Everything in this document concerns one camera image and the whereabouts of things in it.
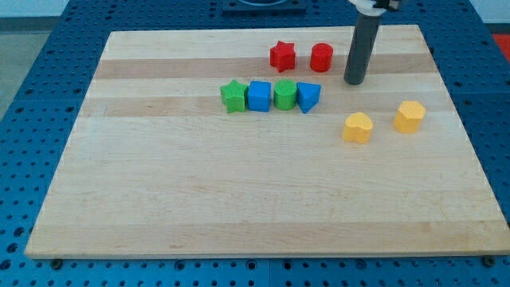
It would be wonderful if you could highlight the red star block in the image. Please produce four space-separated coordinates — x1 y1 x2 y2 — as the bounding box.
269 41 296 73

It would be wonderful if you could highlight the red cylinder block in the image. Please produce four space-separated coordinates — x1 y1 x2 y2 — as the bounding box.
310 43 334 73

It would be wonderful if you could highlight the green star block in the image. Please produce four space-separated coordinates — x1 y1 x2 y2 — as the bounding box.
220 80 249 113

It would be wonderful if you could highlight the wooden board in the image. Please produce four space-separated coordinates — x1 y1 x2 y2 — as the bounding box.
25 25 509 259

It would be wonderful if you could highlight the blue cube block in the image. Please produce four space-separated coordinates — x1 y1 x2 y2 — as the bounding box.
247 81 271 112

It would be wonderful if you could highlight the green cylinder block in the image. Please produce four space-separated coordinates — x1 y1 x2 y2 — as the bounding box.
273 79 297 111

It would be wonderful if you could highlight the blue triangle block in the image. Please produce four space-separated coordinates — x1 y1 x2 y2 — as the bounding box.
296 82 321 113

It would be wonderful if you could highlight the yellow heart block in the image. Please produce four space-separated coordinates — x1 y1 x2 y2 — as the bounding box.
342 112 374 144

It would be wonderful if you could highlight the yellow hexagon block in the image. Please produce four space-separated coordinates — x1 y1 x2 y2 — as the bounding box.
393 100 426 134

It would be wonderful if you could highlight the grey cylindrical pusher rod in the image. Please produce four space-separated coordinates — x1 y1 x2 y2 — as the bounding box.
343 13 381 85

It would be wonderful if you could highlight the white rod mount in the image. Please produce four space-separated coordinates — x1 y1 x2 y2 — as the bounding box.
348 0 402 17

